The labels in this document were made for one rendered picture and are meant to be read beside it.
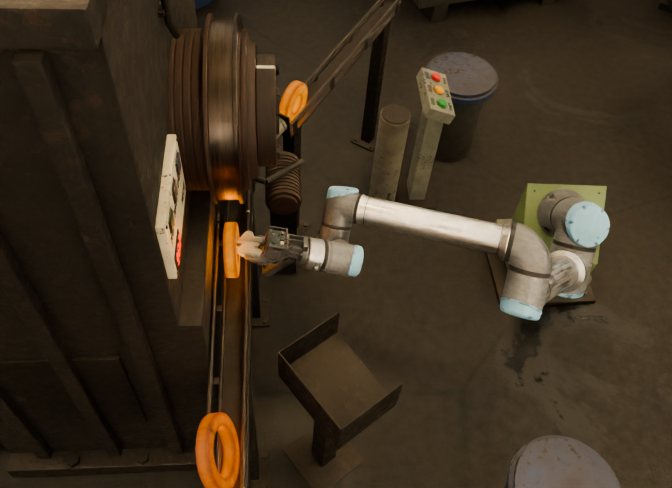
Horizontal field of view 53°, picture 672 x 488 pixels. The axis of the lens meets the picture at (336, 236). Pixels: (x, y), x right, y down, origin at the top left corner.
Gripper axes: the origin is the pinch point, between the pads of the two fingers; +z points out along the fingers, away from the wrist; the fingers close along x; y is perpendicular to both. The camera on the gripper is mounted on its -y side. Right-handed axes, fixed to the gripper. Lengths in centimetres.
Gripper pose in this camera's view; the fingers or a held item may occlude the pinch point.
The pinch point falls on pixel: (232, 245)
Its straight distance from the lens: 184.9
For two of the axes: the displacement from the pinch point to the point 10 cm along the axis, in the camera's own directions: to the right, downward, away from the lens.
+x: 0.5, 8.0, -6.0
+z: -9.4, -1.6, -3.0
